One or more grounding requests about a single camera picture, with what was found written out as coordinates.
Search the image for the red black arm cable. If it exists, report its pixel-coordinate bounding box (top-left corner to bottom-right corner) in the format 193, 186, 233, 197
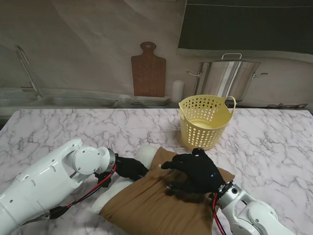
210, 192, 228, 235
31, 163, 118, 222

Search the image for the chrome kitchen faucet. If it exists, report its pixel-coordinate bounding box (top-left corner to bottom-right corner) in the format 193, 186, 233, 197
15, 44, 43, 98

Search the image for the black stove grate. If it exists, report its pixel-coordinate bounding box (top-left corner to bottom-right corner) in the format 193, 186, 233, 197
266, 102, 309, 109

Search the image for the yellow perforated laundry basket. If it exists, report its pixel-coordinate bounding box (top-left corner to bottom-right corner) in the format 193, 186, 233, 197
178, 95, 237, 151

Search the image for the white pillow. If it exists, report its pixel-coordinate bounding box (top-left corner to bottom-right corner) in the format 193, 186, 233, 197
91, 144, 159, 215

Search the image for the steel kitchen sink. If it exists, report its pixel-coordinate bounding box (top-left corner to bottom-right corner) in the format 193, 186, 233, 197
36, 95, 120, 108

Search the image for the large steel stock pot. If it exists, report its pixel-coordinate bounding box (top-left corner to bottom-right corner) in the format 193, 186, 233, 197
187, 53, 269, 103

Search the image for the stack of white plates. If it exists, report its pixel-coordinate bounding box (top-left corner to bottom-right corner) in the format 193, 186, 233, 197
124, 95, 171, 106

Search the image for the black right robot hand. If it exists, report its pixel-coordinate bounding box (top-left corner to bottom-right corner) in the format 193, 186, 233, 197
160, 148, 227, 196

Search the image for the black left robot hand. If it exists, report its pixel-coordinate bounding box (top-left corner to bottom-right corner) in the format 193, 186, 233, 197
114, 156, 150, 183

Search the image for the brown wooden cutting board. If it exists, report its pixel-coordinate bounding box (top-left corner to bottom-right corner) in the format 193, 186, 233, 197
131, 41, 167, 97

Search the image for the brown pillowcase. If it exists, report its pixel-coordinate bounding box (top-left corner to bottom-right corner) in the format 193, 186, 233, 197
99, 146, 235, 235

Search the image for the dark range hood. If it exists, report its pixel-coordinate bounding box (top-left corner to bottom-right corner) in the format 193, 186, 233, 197
177, 0, 313, 53

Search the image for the white pillar candle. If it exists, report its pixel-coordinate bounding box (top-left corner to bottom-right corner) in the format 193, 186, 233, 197
172, 80, 185, 103

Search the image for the red black left arm cable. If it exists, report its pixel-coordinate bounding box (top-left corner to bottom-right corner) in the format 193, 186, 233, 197
31, 163, 118, 222

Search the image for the red black right arm cable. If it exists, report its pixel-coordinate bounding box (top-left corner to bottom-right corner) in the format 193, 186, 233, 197
210, 192, 228, 235

